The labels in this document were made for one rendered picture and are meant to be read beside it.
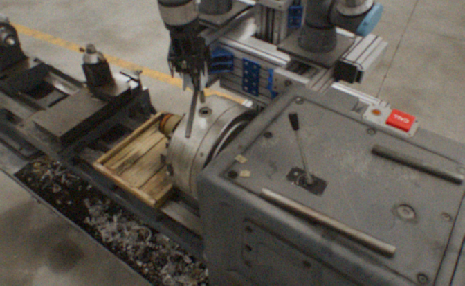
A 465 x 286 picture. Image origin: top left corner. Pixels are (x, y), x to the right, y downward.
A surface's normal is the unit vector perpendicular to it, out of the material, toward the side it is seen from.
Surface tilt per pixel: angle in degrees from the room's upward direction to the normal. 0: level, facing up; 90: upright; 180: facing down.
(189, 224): 0
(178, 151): 55
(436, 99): 0
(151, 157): 0
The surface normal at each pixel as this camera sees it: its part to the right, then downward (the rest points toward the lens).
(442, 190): 0.00, -0.71
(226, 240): -0.07, 0.69
